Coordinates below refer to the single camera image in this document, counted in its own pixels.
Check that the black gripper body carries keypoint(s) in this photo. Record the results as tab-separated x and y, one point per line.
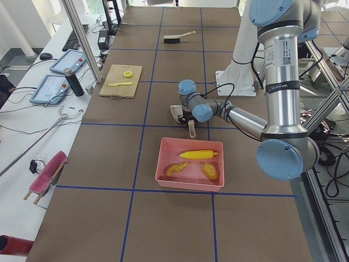
186	114

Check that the beige plastic dustpan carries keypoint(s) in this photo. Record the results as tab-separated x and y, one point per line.
175	111

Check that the yellow toy corn cob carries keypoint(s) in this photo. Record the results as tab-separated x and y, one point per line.
199	154

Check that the tan toy ginger root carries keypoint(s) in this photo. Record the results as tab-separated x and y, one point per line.
175	168

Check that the brown toy potato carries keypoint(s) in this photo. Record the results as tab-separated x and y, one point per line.
210	171

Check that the beige hand brush black bristles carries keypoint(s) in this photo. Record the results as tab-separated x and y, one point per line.
175	39

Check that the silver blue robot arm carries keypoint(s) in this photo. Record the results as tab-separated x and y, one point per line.
285	151

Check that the pink plastic bin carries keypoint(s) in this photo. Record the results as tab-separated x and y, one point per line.
192	177

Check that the yellow plastic knife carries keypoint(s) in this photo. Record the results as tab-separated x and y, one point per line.
120	84

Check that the yellow toy lemon slices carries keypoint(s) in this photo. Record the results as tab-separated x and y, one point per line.
128	74

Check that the bamboo cutting board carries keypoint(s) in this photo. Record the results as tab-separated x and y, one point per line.
115	75

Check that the black power adapter box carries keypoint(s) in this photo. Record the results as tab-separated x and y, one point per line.
103	40

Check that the black water bottle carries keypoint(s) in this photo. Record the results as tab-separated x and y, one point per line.
73	82

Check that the metal rod with white hook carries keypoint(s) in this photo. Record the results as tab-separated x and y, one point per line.
62	117

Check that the blue teach pendant tablet far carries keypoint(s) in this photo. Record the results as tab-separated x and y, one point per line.
72	59

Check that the blue teach pendant tablet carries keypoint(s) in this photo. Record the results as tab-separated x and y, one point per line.
72	59
51	90

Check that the black keyboard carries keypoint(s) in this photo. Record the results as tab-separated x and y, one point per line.
72	42

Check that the blue teach pendant tablet near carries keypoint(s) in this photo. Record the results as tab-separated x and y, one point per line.
51	90

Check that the pink cloth on wooden rack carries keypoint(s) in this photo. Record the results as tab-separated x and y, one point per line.
45	179

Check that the black computer mouse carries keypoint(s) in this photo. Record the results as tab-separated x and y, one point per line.
45	56

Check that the red cylinder object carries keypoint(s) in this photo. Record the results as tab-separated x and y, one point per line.
15	246

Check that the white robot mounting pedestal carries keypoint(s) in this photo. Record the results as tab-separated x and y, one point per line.
238	77

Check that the aluminium frame post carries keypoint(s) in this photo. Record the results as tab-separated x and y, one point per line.
81	35

